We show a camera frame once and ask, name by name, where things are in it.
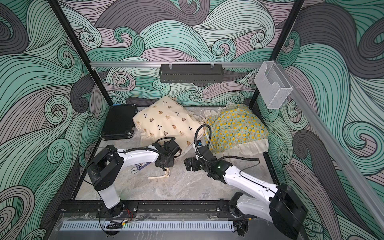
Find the black ribbed hard case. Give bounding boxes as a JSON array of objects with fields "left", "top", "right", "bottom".
[{"left": 101, "top": 105, "right": 138, "bottom": 141}]

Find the aluminium wall rail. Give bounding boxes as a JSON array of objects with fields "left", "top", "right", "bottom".
[
  {"left": 90, "top": 61, "right": 262, "bottom": 69},
  {"left": 276, "top": 62, "right": 384, "bottom": 230}
]

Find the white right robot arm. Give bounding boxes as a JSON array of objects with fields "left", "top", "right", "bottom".
[{"left": 184, "top": 146, "right": 307, "bottom": 240}]

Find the clear acrylic wall holder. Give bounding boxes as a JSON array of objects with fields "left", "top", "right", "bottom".
[{"left": 255, "top": 61, "right": 293, "bottom": 110}]

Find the green lemon print pillow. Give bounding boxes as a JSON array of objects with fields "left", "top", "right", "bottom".
[{"left": 199, "top": 104, "right": 270, "bottom": 157}]

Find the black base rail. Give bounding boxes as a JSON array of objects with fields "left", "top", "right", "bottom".
[{"left": 59, "top": 200, "right": 253, "bottom": 220}]

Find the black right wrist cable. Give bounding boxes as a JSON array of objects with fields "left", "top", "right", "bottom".
[{"left": 193, "top": 124, "right": 261, "bottom": 169}]

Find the cream animal print pillow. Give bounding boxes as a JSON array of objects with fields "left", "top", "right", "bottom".
[{"left": 133, "top": 96, "right": 201, "bottom": 159}]

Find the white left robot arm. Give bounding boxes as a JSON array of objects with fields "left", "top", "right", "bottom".
[{"left": 86, "top": 137, "right": 182, "bottom": 218}]

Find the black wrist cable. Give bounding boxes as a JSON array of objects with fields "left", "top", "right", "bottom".
[
  {"left": 193, "top": 124, "right": 261, "bottom": 169},
  {"left": 122, "top": 136, "right": 183, "bottom": 158}
]

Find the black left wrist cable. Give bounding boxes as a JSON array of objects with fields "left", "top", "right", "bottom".
[{"left": 122, "top": 136, "right": 183, "bottom": 158}]

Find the black perforated wall tray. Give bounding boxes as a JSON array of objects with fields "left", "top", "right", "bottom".
[{"left": 159, "top": 65, "right": 224, "bottom": 84}]

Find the white slotted cable duct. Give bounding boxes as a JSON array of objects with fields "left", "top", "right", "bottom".
[{"left": 59, "top": 221, "right": 235, "bottom": 232}]

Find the aluminium wall rail back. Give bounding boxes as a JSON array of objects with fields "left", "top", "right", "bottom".
[{"left": 90, "top": 61, "right": 262, "bottom": 69}]

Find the aluminium wall rail right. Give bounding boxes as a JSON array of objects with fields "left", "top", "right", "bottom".
[{"left": 276, "top": 62, "right": 384, "bottom": 230}]

